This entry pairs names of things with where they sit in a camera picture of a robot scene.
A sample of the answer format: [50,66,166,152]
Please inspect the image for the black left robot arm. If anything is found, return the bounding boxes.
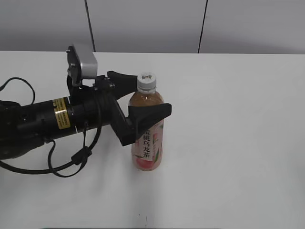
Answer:
[0,71,172,160]

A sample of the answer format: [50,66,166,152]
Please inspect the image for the peach oolong tea bottle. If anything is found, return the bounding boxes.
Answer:
[129,91,164,171]

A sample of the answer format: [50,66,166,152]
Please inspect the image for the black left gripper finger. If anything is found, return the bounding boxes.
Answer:
[128,103,172,140]
[107,71,137,99]

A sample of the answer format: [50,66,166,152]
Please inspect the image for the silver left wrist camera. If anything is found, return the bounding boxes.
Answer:
[66,43,98,87]

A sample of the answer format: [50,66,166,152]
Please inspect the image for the white bottle cap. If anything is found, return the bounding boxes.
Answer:
[137,72,157,92]

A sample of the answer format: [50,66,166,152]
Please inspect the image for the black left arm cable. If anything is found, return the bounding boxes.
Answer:
[0,76,103,178]

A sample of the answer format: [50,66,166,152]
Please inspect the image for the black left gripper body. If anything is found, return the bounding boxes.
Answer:
[67,75,135,146]

